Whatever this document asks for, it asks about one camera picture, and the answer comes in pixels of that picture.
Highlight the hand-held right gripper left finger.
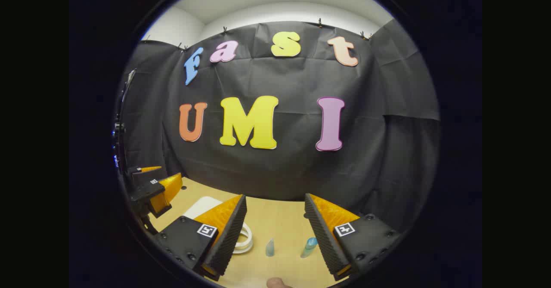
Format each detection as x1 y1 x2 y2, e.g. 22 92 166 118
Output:
154 194 248 281

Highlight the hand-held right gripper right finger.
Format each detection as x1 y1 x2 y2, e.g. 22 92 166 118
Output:
304 193 403 281

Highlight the blue green gradient bottle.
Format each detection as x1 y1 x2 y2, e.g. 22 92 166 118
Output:
300 237 318 258

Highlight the white suitcase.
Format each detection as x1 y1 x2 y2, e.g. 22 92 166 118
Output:
183 195 254 255

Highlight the black backdrop cloth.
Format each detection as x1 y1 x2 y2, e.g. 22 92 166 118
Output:
116 19 440 232

